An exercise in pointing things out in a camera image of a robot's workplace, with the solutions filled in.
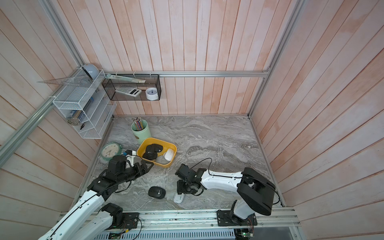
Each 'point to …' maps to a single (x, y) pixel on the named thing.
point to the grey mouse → (161, 160)
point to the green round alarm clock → (110, 150)
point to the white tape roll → (151, 94)
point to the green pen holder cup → (141, 130)
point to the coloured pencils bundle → (138, 123)
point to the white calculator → (129, 91)
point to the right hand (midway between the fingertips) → (180, 190)
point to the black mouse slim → (150, 149)
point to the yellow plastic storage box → (165, 145)
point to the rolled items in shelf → (76, 117)
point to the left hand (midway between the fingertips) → (149, 168)
